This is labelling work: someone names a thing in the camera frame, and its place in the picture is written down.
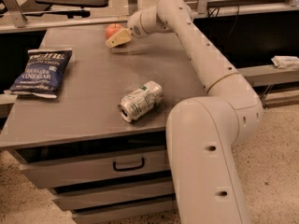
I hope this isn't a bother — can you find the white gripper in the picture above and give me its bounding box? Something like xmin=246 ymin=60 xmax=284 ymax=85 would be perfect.
xmin=106 ymin=11 xmax=147 ymax=48

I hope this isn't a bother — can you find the black hanging cable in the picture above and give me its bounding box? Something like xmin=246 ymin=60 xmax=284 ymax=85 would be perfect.
xmin=206 ymin=6 xmax=241 ymax=39

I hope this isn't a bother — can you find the black drawer handle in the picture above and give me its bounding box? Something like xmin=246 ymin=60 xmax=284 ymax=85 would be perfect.
xmin=112 ymin=158 xmax=145 ymax=173

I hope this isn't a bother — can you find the black office chair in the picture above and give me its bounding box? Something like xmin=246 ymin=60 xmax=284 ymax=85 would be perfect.
xmin=0 ymin=0 xmax=119 ymax=21

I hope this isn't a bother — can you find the red apple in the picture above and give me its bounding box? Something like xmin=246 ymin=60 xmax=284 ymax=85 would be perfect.
xmin=106 ymin=23 xmax=123 ymax=39

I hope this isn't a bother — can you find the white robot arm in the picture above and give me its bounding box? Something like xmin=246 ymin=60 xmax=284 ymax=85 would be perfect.
xmin=107 ymin=0 xmax=263 ymax=224

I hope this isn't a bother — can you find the silver 7up can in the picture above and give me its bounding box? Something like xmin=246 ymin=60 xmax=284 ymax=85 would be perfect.
xmin=118 ymin=81 xmax=163 ymax=122

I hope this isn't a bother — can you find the grey drawer cabinet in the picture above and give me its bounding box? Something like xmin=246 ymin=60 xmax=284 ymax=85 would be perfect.
xmin=0 ymin=25 xmax=204 ymax=224

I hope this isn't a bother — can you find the blue vinegar chips bag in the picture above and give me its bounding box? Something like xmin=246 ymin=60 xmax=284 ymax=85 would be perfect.
xmin=6 ymin=48 xmax=72 ymax=99

